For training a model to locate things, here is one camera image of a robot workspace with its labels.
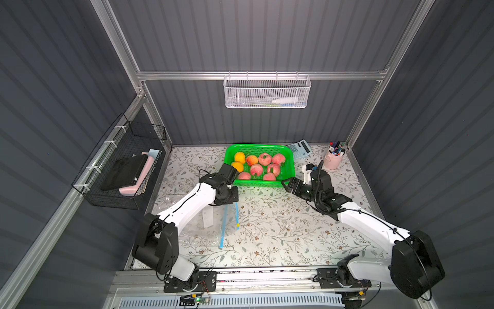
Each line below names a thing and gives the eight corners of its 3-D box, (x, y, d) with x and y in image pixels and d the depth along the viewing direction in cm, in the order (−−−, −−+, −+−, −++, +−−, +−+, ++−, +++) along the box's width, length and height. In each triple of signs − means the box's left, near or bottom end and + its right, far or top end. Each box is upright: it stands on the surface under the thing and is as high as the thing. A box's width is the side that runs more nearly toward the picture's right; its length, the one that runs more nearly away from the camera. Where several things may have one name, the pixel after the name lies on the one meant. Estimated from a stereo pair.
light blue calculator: (295, 160, 115) (296, 156, 113) (285, 148, 121) (286, 145, 119) (313, 152, 119) (314, 149, 116) (303, 142, 125) (303, 138, 122)
